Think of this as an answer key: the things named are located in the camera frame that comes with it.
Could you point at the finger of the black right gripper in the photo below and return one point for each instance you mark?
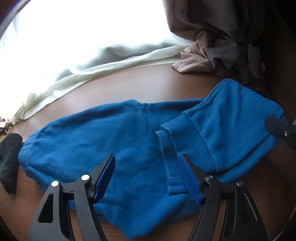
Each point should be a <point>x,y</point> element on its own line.
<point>281,130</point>

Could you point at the blue fleece pants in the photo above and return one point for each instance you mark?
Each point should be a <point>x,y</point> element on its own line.
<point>223,134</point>

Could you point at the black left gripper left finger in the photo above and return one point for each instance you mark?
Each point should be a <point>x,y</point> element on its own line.
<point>52,220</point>

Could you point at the brown curtain right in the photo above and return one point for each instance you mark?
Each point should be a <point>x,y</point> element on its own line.
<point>240,39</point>

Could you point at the black cloth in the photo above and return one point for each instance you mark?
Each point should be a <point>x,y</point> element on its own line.
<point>10,148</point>

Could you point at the white sheer curtain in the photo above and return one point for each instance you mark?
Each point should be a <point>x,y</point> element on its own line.
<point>36,102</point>

